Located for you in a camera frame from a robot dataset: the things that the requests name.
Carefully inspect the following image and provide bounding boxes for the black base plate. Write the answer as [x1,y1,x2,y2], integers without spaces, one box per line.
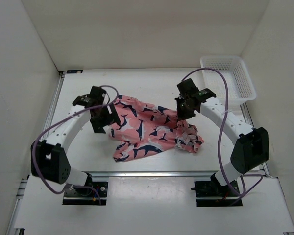
[62,179,108,206]
[191,181,243,207]

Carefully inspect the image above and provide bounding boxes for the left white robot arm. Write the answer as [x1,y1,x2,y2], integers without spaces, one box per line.
[31,85,120,196]

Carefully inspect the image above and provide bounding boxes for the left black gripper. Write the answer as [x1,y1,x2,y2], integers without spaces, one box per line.
[90,103,120,134]

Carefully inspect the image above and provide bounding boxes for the black label sticker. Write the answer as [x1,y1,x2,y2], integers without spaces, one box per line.
[66,70,83,74]

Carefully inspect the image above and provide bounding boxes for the front aluminium rail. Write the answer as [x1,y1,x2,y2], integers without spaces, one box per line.
[90,171,215,178]

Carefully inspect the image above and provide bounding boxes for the pink shark print shorts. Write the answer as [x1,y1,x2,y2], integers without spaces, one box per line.
[109,95,204,162]

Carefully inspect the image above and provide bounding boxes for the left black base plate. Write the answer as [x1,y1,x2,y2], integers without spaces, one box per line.
[62,179,108,206]

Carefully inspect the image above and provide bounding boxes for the right aluminium rail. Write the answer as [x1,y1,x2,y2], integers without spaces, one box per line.
[240,102,270,177]

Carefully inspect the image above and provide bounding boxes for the left aluminium rail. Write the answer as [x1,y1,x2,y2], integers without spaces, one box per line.
[26,71,65,177]

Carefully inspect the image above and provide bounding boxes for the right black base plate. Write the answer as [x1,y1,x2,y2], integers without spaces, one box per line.
[191,181,243,207]

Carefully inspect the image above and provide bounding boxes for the white plastic basket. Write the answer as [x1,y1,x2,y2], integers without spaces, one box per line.
[200,55,257,106]

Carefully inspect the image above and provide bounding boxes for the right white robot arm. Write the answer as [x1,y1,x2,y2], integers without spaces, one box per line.
[176,79,270,196]

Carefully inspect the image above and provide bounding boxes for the aluminium rail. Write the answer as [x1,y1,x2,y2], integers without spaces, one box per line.
[240,102,270,177]
[26,71,65,177]
[90,171,215,178]

